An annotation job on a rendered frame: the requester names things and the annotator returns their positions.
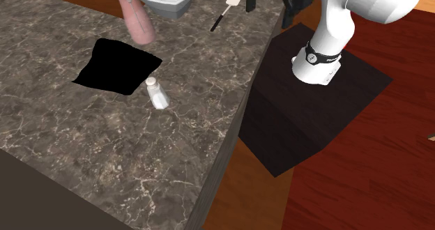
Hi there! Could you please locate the white and grey bowl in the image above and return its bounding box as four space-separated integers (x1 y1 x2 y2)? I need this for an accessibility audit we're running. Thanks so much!
135 0 201 20

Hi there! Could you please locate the dark wooden robot stand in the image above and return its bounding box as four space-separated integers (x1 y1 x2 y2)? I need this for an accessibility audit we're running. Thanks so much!
238 22 395 178

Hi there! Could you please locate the pink bottle with teal cap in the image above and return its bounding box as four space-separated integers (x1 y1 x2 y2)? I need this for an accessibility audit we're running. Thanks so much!
112 0 158 46

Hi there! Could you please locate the white salt shaker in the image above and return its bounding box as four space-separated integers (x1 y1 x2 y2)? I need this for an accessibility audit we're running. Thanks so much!
144 76 171 111

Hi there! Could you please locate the white spatula with black handle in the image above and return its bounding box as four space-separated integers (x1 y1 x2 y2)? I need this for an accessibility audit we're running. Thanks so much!
209 0 244 33

